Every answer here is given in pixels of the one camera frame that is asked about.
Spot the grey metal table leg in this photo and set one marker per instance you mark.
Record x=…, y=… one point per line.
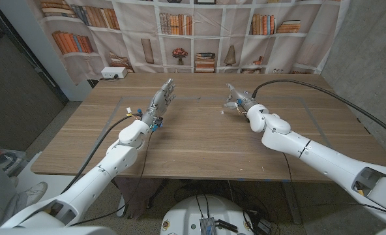
x=290, y=202

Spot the person in grey clothes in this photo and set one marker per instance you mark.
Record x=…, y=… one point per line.
x=0, y=196

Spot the clear plastic bag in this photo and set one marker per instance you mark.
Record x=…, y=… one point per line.
x=10, y=161

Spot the silver electronics module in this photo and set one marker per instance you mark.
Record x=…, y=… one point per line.
x=207, y=226

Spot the white table foot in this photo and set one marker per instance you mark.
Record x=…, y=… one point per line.
x=121, y=207

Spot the white power strip box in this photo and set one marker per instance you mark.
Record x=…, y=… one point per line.
x=113, y=72

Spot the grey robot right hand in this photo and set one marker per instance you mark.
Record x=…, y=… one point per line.
x=243, y=97

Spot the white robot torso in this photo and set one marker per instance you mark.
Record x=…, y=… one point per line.
x=186, y=212

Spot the black antenna bar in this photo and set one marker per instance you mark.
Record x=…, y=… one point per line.
x=225, y=226

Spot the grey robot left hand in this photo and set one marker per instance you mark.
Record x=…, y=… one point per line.
x=160, y=101

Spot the brown cloth under table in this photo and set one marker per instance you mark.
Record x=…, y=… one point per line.
x=139, y=196

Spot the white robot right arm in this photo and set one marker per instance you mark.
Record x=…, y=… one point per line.
x=326, y=160

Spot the printed bookshelf backdrop cloth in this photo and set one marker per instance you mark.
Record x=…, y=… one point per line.
x=141, y=19

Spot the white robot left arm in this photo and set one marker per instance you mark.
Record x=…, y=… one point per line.
x=121, y=156

